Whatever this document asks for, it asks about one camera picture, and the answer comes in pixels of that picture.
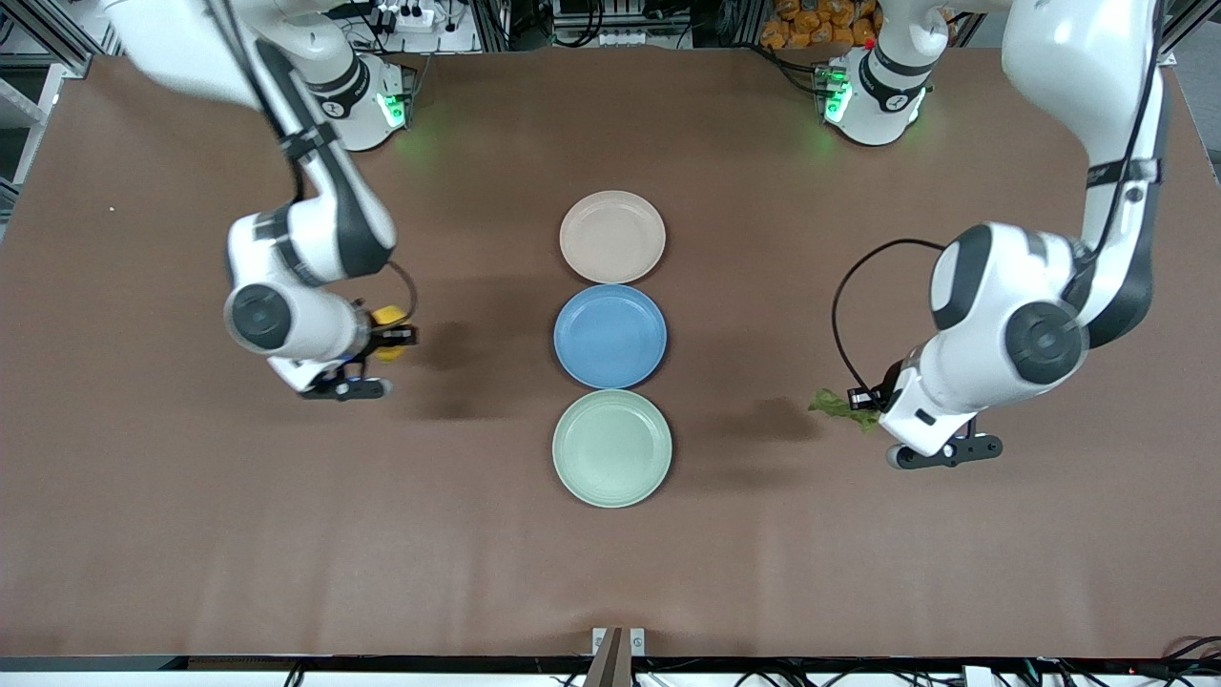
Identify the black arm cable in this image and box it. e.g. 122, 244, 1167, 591
831, 0, 1168, 394
205, 0, 420, 330

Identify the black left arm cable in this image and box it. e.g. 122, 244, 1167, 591
831, 0, 1168, 394

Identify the black loose cable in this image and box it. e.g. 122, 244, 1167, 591
1130, 634, 1221, 683

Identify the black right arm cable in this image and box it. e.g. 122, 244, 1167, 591
205, 0, 420, 330

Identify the pale green round plate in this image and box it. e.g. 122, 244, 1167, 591
551, 388, 673, 509

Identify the bag of orange snacks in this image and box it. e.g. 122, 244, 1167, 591
760, 0, 884, 50

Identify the aluminium frame rail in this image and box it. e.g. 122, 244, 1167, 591
1159, 0, 1207, 68

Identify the yellow lemon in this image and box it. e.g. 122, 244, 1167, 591
371, 304, 412, 363

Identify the beige round plate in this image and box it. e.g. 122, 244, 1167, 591
559, 190, 667, 285

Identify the aluminium equipment rack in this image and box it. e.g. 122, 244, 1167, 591
472, 0, 764, 52

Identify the blue round plate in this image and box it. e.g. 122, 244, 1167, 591
553, 283, 669, 390

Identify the green lettuce leaf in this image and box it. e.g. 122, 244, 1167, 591
809, 386, 884, 433

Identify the white power strip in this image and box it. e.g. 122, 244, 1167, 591
375, 2, 441, 32

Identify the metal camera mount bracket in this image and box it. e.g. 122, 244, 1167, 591
584, 627, 647, 687

